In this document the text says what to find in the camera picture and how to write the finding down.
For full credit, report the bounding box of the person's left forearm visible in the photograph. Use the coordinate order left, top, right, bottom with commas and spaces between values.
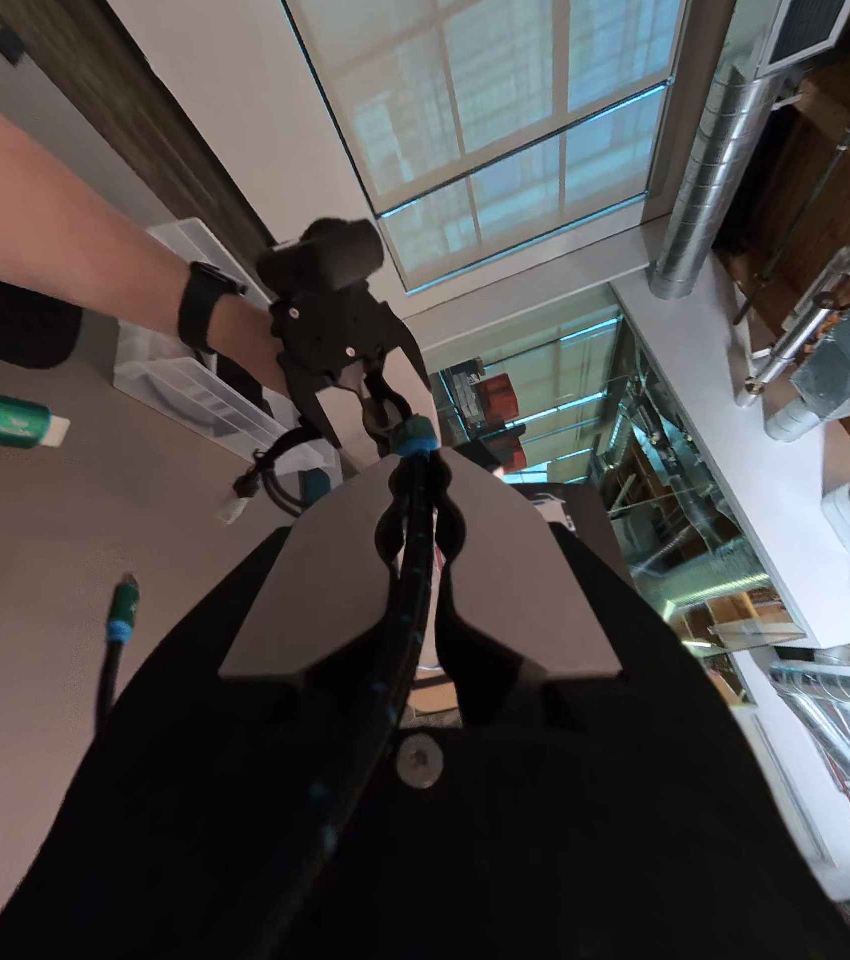
0, 71, 246, 361

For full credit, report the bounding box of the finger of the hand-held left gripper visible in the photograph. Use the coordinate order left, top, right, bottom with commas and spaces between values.
390, 351, 441, 445
329, 377, 390, 471

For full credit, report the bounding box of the black smartwatch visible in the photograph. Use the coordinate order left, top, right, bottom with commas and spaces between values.
177, 261, 247, 355

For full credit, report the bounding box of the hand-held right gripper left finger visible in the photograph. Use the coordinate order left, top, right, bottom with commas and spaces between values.
218, 456, 402, 689

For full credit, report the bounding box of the clear plastic bin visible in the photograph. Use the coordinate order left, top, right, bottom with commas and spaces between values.
113, 217, 336, 481

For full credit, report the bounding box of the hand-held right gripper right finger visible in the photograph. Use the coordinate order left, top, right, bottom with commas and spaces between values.
434, 447, 625, 725

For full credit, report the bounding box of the silver air duct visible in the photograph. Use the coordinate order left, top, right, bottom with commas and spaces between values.
653, 67, 778, 297

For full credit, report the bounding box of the green plug HDMI cable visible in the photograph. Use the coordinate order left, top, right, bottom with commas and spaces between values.
93, 572, 143, 740
305, 418, 442, 856
0, 388, 72, 450

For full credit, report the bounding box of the person's left hand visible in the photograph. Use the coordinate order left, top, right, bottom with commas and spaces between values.
213, 294, 297, 395

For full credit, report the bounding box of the large window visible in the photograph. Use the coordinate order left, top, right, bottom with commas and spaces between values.
282, 0, 688, 294

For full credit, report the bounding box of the black switch pigtail cable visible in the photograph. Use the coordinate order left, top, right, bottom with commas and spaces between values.
216, 426, 336, 526

